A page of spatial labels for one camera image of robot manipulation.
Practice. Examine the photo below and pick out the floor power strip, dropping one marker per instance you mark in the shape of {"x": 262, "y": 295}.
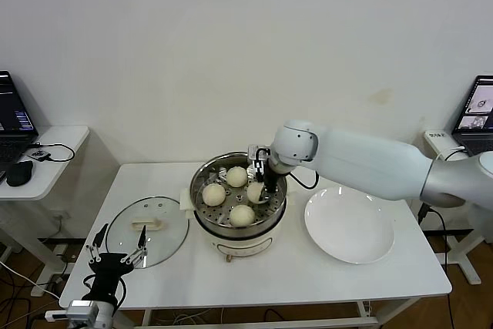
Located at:
{"x": 64, "y": 254}

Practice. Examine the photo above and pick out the white round plate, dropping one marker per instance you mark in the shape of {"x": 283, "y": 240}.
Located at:
{"x": 346, "y": 225}

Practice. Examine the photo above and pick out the white side table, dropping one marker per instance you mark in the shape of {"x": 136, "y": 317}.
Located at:
{"x": 462, "y": 252}
{"x": 58, "y": 175}

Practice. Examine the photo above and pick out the small black hub box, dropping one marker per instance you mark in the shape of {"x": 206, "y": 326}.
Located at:
{"x": 38, "y": 155}

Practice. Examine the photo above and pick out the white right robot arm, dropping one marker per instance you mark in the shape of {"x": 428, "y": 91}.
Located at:
{"x": 366, "y": 163}

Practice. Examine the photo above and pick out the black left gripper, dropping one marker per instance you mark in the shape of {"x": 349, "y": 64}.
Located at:
{"x": 108, "y": 271}

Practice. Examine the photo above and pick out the white main table frame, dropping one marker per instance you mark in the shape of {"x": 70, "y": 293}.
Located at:
{"x": 364, "y": 309}

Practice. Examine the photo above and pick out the white steamed baozi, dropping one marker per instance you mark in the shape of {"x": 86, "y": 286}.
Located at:
{"x": 213, "y": 195}
{"x": 241, "y": 215}
{"x": 254, "y": 193}
{"x": 236, "y": 176}

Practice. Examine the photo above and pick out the white wall socket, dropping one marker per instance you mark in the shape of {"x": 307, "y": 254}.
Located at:
{"x": 58, "y": 216}

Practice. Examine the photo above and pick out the grey laptop bright screen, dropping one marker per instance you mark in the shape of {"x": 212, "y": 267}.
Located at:
{"x": 477, "y": 105}

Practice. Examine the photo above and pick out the cream electric cooker base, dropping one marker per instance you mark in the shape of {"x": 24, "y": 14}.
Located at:
{"x": 242, "y": 246}

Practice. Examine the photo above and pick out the black laptop dark screen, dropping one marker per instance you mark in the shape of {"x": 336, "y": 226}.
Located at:
{"x": 11, "y": 113}

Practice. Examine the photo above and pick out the black computer mouse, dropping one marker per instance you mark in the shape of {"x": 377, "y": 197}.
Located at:
{"x": 19, "y": 173}

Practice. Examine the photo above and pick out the perforated steel steamer basket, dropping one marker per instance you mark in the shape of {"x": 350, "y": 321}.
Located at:
{"x": 239, "y": 230}

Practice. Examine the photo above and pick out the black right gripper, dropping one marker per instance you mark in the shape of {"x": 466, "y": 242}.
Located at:
{"x": 271, "y": 176}

